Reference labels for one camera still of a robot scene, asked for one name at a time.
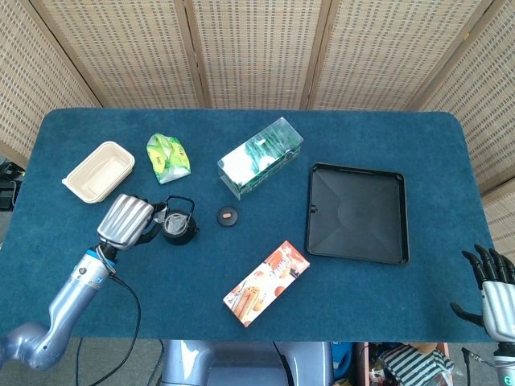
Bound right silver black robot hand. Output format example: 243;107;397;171
450;244;515;343

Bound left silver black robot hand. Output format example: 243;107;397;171
96;193;168;253

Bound black cast iron teapot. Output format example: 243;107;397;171
159;195;200;246

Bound green yellow snack bag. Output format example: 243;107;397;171
146;133;192;185

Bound black teapot lid, orange knob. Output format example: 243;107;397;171
216;205;241;228

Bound blue bag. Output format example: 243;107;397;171
332;340;355;381

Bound beige plastic food container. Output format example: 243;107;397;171
61;140;136;205

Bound black device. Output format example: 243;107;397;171
0;160;23;212

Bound blue table cloth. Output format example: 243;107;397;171
0;108;496;343

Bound orange biscuit roll box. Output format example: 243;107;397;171
222;240;311;328

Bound black square plastic tray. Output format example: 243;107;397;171
305;162;410;266

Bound woven folding screen panel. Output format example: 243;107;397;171
0;0;104;168
301;0;498;112
416;0;515;258
183;0;337;110
30;0;210;109

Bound grey-blue robot torso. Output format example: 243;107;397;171
160;339;335;386

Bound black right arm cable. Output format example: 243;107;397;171
461;346;498;386

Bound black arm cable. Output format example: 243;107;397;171
90;273;142;386
461;346;498;386

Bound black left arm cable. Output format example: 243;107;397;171
90;273;142;386

